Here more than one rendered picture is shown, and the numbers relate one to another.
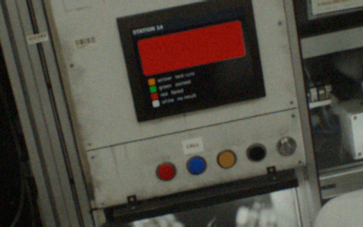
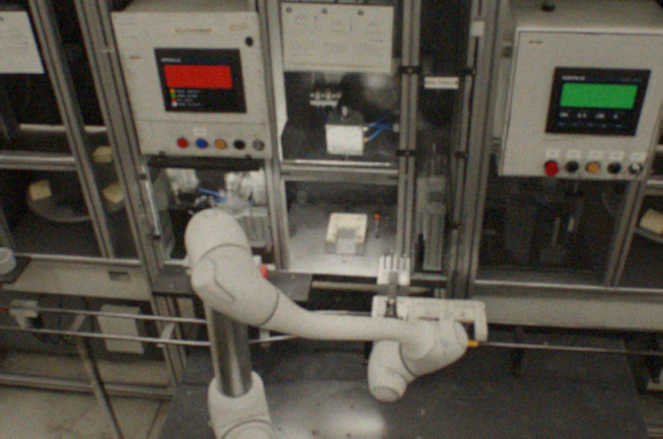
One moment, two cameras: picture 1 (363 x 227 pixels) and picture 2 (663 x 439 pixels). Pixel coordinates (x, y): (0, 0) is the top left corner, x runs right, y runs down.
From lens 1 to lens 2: 0.93 m
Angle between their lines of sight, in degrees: 21
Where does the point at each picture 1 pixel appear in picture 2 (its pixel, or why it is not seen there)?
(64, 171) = (123, 128)
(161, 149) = (181, 129)
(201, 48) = (203, 78)
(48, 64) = (113, 65)
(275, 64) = (255, 95)
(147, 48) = (170, 71)
